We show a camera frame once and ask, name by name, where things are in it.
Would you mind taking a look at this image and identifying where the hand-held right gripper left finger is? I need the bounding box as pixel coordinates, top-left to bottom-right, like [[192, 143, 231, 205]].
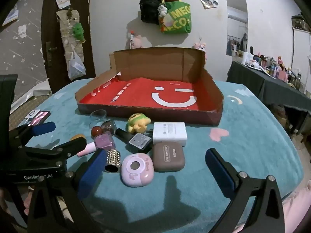
[[26, 148, 108, 233]]

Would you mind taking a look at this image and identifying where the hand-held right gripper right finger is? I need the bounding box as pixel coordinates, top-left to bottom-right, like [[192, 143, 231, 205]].
[[205, 148, 285, 233]]

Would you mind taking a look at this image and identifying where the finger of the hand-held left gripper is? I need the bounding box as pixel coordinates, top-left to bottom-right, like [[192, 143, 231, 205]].
[[9, 121, 56, 149], [24, 136, 88, 168]]

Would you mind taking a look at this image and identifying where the silver studded cylinder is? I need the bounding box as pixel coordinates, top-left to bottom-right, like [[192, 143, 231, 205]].
[[104, 149, 121, 174]]

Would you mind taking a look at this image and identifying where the purple bottle with pink cap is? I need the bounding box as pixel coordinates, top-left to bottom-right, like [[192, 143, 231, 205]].
[[77, 131, 116, 158]]

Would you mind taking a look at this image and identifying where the clear glass cup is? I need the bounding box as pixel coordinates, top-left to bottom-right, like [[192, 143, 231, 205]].
[[89, 110, 108, 129]]

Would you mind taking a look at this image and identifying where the glitter bottle with brown cap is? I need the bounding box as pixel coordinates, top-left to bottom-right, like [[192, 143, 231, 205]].
[[91, 119, 116, 137]]

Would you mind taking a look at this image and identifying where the black nail polish bottle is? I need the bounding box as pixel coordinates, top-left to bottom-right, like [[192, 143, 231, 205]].
[[115, 128, 154, 154]]

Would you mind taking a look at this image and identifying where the white charger plug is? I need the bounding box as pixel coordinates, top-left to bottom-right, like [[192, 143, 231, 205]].
[[146, 122, 188, 147]]

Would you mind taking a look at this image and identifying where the green and yellow toy figure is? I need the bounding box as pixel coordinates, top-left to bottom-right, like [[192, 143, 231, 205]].
[[127, 113, 151, 134]]

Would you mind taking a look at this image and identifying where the cardboard box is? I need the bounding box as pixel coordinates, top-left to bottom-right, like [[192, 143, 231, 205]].
[[75, 47, 224, 127]]

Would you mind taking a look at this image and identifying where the smartphone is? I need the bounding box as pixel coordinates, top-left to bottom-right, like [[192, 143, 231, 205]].
[[25, 110, 51, 127]]

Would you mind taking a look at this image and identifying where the white flat board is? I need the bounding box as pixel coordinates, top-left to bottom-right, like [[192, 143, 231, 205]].
[[11, 78, 52, 112]]

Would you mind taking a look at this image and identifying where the white plastic bag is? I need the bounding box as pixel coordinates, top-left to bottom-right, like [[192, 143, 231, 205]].
[[67, 51, 86, 81]]

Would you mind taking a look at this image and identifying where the pink clothing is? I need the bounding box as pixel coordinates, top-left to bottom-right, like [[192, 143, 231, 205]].
[[279, 180, 311, 233]]

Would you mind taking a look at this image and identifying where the dark wooden door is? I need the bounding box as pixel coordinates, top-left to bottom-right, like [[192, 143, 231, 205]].
[[41, 0, 96, 95]]

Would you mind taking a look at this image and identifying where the beige hanging organizer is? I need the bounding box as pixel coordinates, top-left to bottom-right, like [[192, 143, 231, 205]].
[[55, 8, 85, 63]]

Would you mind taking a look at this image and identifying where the table with black cloth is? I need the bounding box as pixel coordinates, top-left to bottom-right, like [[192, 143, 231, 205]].
[[226, 61, 311, 136]]

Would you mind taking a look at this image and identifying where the green plush toy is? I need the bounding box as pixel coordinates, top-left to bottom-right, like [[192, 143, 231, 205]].
[[72, 22, 85, 43]]

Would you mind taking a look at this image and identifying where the row of cosmetics bottles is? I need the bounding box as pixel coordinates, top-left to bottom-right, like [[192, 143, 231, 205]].
[[233, 46, 311, 95]]

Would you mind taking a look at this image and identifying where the pink plush pig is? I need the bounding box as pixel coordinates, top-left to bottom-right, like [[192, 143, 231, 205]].
[[126, 34, 144, 49]]

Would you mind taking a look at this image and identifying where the pink plush toy with horns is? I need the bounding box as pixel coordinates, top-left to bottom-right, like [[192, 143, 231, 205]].
[[193, 42, 207, 65]]

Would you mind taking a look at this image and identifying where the black bag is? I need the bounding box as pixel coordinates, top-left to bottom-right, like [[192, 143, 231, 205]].
[[139, 0, 163, 25]]

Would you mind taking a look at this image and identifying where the white plush charm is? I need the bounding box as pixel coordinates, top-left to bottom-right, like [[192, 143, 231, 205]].
[[157, 4, 169, 18]]

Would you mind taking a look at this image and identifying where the green tote bag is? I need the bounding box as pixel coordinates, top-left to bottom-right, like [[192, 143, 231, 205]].
[[159, 1, 192, 35]]

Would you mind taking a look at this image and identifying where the patterned storage bag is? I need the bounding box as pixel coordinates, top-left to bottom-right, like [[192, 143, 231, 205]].
[[292, 15, 311, 32]]

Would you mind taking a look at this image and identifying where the metal door handle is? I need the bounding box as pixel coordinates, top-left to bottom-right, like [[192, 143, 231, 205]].
[[46, 41, 54, 68]]

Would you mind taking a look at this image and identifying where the wall mirror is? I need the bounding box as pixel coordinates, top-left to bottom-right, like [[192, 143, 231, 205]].
[[226, 0, 249, 57]]

